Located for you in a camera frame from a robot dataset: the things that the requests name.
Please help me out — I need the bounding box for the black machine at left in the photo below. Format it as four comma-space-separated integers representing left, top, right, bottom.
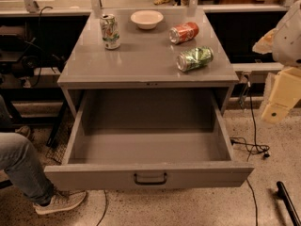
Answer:
0, 6, 66, 88

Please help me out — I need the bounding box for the black floor cable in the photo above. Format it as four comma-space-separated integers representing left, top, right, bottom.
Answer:
230, 73, 271, 226

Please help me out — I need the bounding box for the white green upright can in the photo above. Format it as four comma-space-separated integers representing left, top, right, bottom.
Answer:
100, 14, 120, 50

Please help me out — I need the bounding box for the person leg in jeans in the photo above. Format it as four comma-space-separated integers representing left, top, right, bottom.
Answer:
0, 96, 54, 206

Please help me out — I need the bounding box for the black drawer handle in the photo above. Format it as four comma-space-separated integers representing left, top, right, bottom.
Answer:
134, 173, 167, 186

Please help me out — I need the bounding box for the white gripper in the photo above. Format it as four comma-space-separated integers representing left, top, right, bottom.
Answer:
252, 1, 301, 124

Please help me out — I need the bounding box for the grey metal cabinet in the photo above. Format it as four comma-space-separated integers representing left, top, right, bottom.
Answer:
58, 8, 238, 109

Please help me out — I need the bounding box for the white ceramic bowl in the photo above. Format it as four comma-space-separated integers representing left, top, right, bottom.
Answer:
131, 10, 164, 30

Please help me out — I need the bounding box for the black pole on floor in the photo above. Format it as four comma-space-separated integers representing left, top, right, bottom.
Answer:
277, 181, 301, 226

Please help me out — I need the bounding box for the red soda can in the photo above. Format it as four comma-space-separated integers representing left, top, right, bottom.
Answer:
168, 22, 199, 44

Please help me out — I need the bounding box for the thin cable under drawer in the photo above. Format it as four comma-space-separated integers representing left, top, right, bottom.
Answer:
95, 190, 109, 226

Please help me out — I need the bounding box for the beige sneaker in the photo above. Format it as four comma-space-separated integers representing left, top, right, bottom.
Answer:
33, 191, 87, 215

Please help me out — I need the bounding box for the open grey top drawer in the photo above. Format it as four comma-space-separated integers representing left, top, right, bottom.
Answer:
45, 89, 253, 190

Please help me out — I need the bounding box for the green crushed soda can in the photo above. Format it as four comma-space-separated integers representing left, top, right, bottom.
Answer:
176, 46, 214, 73

